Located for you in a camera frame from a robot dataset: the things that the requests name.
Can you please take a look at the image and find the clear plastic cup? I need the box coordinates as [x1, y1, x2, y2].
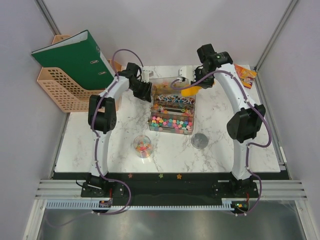
[133, 135, 153, 159]

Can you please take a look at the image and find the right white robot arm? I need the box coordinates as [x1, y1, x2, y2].
[192, 43, 266, 197]

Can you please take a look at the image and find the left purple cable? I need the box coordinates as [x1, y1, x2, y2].
[44, 48, 145, 228]

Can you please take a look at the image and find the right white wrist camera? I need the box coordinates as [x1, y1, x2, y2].
[178, 65, 195, 81]

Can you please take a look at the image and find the clear round lid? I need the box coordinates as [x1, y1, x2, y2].
[191, 132, 209, 150]

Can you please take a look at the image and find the peach plastic file rack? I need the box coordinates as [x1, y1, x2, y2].
[37, 35, 122, 113]

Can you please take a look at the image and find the clear four-compartment candy box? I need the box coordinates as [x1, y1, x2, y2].
[148, 77, 196, 135]

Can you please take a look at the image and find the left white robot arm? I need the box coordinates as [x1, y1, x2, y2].
[88, 62, 152, 197]

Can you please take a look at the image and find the green ring binder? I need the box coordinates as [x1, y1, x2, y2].
[31, 30, 115, 91]

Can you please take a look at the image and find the yellow plastic scoop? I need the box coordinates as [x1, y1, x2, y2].
[180, 86, 202, 97]

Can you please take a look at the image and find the Roald Dahl book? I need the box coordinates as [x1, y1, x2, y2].
[234, 64, 257, 89]

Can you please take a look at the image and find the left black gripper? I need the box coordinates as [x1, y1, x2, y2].
[129, 79, 152, 103]

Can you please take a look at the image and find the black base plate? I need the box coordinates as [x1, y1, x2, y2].
[81, 173, 259, 205]

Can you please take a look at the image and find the white slotted cable duct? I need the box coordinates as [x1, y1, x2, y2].
[45, 199, 234, 211]

